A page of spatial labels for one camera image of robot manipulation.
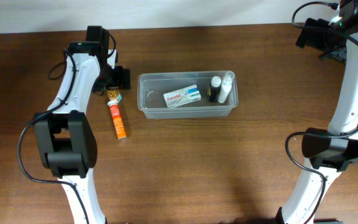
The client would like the small gold-lid jar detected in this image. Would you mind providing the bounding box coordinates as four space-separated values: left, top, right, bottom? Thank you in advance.
106 90 122 103

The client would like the white Panadol medicine box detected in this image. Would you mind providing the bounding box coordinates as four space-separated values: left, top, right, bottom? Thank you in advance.
163 85 201 108

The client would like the black bottle with white cap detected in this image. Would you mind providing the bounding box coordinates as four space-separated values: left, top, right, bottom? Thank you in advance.
208 76 221 103

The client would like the white squeeze tube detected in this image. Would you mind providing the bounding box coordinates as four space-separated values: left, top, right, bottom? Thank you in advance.
218 72 235 104

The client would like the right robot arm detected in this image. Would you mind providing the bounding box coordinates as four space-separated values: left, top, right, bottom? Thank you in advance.
274 0 358 223

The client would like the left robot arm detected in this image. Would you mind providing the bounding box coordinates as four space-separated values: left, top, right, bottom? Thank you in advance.
32 26 131 223

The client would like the clear plastic container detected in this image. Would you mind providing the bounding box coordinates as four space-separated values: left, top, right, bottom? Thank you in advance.
137 70 239 119

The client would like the orange effervescent tablet tube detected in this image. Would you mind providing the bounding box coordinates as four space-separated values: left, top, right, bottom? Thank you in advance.
108 100 127 140

